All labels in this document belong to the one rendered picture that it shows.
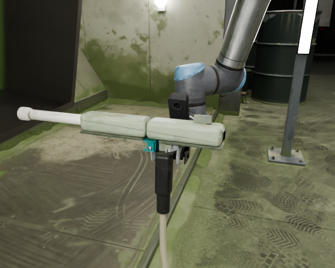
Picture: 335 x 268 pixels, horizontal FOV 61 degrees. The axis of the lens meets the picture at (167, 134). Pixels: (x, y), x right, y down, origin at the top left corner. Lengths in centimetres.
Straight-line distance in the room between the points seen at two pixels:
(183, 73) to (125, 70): 197
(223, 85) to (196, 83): 10
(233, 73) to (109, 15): 203
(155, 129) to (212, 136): 11
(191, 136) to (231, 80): 39
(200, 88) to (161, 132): 31
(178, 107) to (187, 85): 16
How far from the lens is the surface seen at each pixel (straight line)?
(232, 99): 256
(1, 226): 127
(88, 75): 279
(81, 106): 251
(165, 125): 55
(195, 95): 83
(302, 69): 170
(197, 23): 253
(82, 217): 119
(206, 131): 54
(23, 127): 89
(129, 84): 277
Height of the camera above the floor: 74
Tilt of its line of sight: 21 degrees down
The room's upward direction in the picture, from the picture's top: straight up
